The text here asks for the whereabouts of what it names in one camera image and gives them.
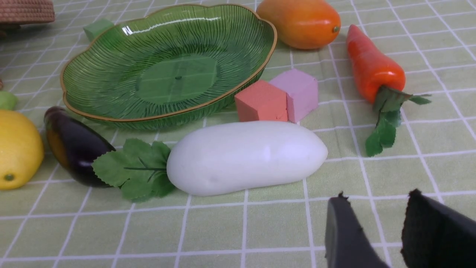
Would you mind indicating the purple plastic eggplant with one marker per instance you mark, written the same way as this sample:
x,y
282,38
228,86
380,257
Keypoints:
x,y
75,146

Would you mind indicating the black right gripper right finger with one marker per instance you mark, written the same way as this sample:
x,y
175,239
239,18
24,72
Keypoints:
x,y
436,236

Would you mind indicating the green plastic cucumber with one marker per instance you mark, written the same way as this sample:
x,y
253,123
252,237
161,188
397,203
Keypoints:
x,y
8,101

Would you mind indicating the orange plastic carrot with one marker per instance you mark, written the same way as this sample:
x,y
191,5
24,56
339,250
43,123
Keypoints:
x,y
380,80

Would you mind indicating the white plastic radish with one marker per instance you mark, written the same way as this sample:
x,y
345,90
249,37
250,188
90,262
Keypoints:
x,y
216,160

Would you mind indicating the green foam cube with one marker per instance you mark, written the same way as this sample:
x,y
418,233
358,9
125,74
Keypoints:
x,y
96,28

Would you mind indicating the salmon foam cube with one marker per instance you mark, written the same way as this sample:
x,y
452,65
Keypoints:
x,y
261,101

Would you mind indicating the green glass leaf plate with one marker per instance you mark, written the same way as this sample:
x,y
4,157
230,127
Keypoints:
x,y
176,65

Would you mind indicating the orange plastic mango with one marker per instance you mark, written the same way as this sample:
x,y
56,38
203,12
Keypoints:
x,y
302,24

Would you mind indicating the woven wicker basket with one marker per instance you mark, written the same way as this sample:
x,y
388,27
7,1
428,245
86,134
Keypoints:
x,y
15,13

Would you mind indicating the pink foam cube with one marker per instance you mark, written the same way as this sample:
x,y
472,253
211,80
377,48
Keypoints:
x,y
302,92

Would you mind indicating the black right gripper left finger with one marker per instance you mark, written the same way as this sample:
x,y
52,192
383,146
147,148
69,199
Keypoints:
x,y
346,243

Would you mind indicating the yellow plastic lemon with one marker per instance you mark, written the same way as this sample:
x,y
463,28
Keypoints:
x,y
21,150

